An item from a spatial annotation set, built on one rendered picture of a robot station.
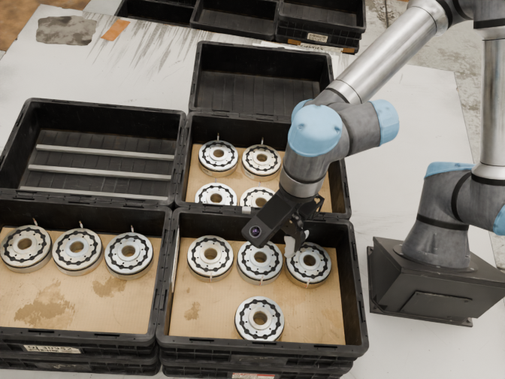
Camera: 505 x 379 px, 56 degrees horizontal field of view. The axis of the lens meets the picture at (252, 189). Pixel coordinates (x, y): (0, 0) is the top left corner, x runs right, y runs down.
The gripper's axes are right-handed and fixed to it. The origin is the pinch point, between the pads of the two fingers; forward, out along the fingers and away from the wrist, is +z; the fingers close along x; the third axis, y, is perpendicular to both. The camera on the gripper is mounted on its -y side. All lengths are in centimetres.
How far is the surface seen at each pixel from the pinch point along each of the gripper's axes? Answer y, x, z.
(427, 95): 101, 10, 25
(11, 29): 49, 231, 95
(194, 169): 8.6, 33.4, 12.1
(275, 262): 2.1, 0.2, 9.3
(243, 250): -1.0, 7.0, 9.1
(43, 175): -20, 57, 12
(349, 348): -5.2, -23.3, 2.1
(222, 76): 41, 55, 12
